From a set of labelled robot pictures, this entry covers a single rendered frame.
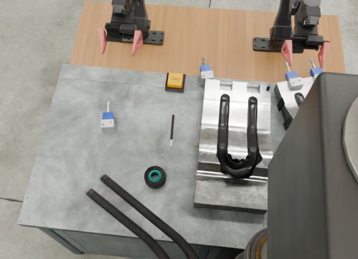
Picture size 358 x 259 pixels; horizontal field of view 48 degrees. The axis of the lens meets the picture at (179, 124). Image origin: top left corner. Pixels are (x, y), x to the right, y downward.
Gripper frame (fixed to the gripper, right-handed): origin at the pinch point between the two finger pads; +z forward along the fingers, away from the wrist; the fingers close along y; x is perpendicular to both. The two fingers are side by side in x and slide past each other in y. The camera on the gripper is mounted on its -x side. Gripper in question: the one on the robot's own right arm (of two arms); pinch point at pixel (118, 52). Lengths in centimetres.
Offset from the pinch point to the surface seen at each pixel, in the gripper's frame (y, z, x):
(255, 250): 38, 64, -35
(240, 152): 43, 21, 26
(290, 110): 63, -1, 33
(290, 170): 35, 63, -72
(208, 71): 30.6, -18.2, 34.9
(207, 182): 32, 30, 34
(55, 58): -71, -78, 121
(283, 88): 61, -12, 35
